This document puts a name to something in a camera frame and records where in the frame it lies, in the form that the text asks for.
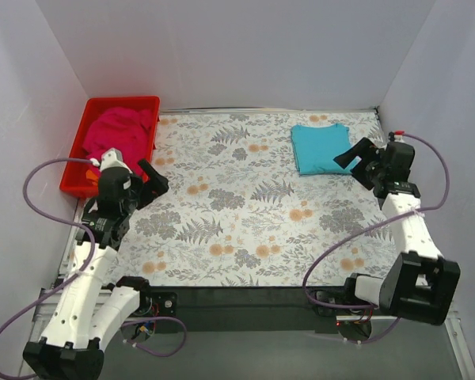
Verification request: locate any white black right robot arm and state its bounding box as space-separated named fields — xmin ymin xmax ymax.
xmin=334 ymin=138 xmax=461 ymax=325

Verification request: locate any turquoise t shirt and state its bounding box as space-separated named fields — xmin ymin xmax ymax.
xmin=291 ymin=123 xmax=359 ymax=176

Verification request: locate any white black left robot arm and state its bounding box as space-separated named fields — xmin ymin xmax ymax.
xmin=23 ymin=153 xmax=169 ymax=379

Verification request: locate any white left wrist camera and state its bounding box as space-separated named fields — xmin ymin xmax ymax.
xmin=90 ymin=148 xmax=131 ymax=173

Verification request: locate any aluminium frame rail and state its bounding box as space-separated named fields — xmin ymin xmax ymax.
xmin=30 ymin=306 xmax=475 ymax=379

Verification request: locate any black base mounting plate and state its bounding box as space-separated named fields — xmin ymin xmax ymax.
xmin=106 ymin=285 xmax=397 ymax=334

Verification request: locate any floral patterned table mat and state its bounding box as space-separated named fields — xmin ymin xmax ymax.
xmin=104 ymin=112 xmax=397 ymax=287

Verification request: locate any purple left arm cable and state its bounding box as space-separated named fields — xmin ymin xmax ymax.
xmin=0 ymin=158 xmax=188 ymax=379

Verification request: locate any magenta t shirt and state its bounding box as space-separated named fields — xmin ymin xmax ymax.
xmin=82 ymin=107 xmax=154 ymax=175

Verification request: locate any red plastic bin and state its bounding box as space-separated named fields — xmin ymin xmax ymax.
xmin=70 ymin=96 xmax=160 ymax=179

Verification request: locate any orange cloth in bin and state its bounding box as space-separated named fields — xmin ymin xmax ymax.
xmin=85 ymin=169 xmax=99 ymax=185

